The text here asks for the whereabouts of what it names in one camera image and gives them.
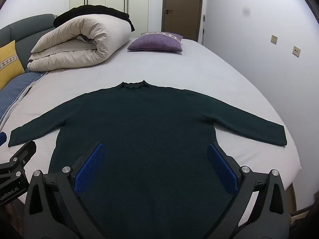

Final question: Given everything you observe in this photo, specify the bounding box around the grey padded headboard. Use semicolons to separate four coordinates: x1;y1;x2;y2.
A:
0;13;57;73

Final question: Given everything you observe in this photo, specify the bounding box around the yellow patterned pillow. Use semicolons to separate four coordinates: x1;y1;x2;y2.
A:
0;40;26;90

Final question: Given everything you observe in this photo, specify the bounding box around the rolled beige duvet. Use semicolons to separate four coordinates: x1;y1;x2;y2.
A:
26;14;132;72

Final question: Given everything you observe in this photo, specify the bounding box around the dark green sweater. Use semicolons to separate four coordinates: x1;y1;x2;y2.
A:
7;80;287;239

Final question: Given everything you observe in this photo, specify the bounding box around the brown wooden door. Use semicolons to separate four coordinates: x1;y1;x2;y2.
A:
161;0;204;43

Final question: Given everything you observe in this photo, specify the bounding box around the purple pillow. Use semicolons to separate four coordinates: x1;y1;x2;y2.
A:
127;32;184;53

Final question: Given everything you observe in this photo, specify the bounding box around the blue pillow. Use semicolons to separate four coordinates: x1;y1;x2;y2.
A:
0;71;48;130

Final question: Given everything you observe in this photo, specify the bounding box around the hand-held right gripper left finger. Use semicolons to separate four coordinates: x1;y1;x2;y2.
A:
15;141;107;239

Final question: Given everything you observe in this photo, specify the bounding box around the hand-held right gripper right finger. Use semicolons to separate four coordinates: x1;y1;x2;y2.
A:
204;142;297;239

